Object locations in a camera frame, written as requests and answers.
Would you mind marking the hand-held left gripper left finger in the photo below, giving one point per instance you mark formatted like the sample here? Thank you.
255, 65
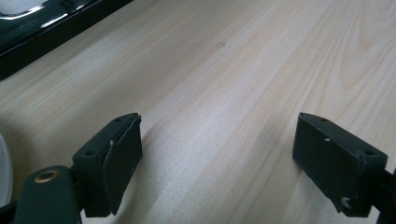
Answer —
102, 174

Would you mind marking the red and black shoe rack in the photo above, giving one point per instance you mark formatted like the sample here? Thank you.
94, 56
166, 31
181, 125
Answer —
37, 37

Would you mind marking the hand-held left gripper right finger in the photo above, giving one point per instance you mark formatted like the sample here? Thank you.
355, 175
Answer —
339, 161

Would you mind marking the blue and white sneaker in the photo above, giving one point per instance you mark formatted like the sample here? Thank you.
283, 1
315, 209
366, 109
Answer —
4, 174

